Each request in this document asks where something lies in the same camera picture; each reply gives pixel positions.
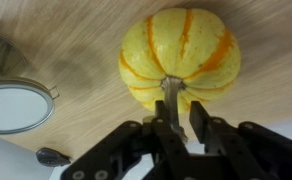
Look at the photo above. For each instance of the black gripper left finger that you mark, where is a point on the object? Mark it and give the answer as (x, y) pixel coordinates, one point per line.
(136, 153)

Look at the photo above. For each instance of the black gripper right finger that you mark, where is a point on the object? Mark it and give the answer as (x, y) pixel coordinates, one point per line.
(252, 153)

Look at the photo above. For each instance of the yellow orange striped pumpkin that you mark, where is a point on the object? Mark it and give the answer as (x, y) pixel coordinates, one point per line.
(172, 46)

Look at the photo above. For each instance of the gold tin can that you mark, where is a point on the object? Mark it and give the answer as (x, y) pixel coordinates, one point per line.
(6, 63)

